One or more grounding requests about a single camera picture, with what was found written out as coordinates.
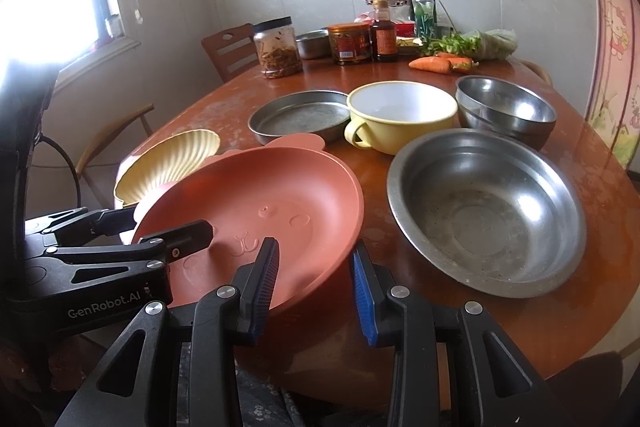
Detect red-labelled jar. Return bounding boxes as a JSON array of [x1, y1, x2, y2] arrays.
[[327, 23, 373, 66]]

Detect red and white packet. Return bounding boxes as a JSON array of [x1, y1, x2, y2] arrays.
[[355, 9, 417, 38]]

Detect shallow round steel pan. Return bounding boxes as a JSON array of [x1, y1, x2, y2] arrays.
[[247, 90, 353, 146]]

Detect yellow enamel bowl with handle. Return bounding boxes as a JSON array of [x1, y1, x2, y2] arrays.
[[344, 81, 458, 156]]

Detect bagged green vegetables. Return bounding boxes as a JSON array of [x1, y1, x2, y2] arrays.
[[422, 29, 518, 60]]

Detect yellow shell-shaped plate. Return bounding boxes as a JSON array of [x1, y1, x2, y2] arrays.
[[114, 129, 221, 208]]

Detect black cable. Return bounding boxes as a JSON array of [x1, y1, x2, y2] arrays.
[[35, 134, 83, 208]]

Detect yellow food packet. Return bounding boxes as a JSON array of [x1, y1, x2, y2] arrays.
[[397, 36, 427, 56]]

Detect round-backed wooden chair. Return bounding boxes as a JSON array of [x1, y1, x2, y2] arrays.
[[517, 59, 553, 88]]

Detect small steel bowl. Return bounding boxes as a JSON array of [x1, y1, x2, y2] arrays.
[[295, 30, 331, 60]]

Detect terracotta bear-face plate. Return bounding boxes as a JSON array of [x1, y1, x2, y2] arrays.
[[131, 133, 365, 315]]

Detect cartoon-print pink curtain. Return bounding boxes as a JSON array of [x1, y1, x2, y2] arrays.
[[582, 0, 640, 168]]

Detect clear plastic bottle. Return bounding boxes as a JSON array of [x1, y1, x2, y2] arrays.
[[411, 0, 437, 40]]

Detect black-lidded clear jar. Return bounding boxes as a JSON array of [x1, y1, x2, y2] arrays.
[[252, 17, 304, 79]]

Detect large steel basin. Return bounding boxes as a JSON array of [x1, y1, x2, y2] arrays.
[[386, 128, 587, 299]]

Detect slatted wooden chair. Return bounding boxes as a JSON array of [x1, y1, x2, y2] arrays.
[[201, 23, 261, 82]]

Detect brown sauce bottle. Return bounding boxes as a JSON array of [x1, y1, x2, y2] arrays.
[[370, 0, 399, 62]]

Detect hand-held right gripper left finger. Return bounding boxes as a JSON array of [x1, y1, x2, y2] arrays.
[[55, 237, 281, 427]]

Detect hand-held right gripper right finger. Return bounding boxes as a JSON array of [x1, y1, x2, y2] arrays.
[[350, 241, 586, 427]]

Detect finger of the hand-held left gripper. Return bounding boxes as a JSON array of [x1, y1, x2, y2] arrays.
[[25, 206, 138, 249], [45, 219, 216, 280]]

